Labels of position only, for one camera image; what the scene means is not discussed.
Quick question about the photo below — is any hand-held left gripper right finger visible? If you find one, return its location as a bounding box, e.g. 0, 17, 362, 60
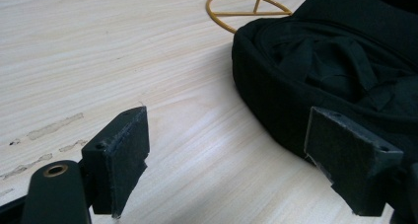
304, 106, 404, 217

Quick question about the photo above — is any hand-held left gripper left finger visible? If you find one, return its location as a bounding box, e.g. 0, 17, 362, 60
81, 106, 151, 219

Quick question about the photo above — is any black garment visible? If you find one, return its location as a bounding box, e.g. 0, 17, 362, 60
231, 0, 418, 173

